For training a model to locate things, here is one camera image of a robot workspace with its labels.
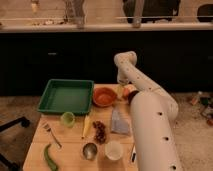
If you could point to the orange apple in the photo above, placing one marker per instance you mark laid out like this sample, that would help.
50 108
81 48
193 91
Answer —
128 90

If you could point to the silver metal fork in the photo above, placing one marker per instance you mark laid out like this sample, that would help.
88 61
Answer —
49 130

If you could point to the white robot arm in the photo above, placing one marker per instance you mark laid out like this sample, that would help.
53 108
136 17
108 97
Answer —
152 110

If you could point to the dark brown bowl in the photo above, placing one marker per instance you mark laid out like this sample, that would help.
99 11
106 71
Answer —
131 96

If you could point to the black cabinet counter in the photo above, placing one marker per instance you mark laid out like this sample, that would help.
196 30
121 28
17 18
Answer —
180 61

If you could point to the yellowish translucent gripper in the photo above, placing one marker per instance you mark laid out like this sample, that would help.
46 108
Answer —
120 90

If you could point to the green plastic cup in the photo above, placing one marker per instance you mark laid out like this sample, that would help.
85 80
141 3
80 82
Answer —
68 119

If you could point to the green chili pepper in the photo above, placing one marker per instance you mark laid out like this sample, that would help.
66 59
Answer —
50 162

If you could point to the small metal cup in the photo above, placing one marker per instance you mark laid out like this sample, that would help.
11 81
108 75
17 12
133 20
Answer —
90 151

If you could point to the grey blue cloth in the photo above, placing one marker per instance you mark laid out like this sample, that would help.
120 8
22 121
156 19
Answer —
118 124

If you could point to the bunch of brown grapes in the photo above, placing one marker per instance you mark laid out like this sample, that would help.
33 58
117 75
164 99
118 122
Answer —
100 135

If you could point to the red bowl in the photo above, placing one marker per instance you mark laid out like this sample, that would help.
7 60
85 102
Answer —
103 97

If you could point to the yellow corn cob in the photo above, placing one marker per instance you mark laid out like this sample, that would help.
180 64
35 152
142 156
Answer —
86 126

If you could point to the green plastic tray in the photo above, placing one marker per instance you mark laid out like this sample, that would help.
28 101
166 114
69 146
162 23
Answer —
65 95

